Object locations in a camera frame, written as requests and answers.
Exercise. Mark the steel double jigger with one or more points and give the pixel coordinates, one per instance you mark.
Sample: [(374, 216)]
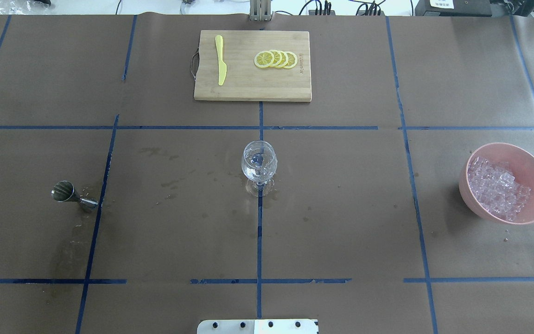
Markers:
[(64, 191)]

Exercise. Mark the clear wine glass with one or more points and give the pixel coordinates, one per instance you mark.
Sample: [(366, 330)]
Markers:
[(259, 164)]

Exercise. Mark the bamboo cutting board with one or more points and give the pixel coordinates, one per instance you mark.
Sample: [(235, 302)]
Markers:
[(245, 81)]

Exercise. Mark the lemon slice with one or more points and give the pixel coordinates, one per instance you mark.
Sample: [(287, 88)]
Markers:
[(284, 59), (264, 59), (292, 60), (278, 57)]

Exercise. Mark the yellow plastic knife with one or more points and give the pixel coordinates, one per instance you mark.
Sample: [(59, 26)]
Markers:
[(222, 66)]

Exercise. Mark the pink bowl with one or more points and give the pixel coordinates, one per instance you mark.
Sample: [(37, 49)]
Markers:
[(521, 163)]

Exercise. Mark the black device box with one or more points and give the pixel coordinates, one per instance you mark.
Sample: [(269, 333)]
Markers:
[(456, 8)]

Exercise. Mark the clear plastic bag with parts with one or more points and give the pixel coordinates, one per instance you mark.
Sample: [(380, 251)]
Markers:
[(25, 7)]

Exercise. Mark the aluminium frame post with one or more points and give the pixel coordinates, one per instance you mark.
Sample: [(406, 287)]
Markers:
[(260, 10)]

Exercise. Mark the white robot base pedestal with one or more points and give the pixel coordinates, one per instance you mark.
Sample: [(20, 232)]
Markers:
[(259, 326)]

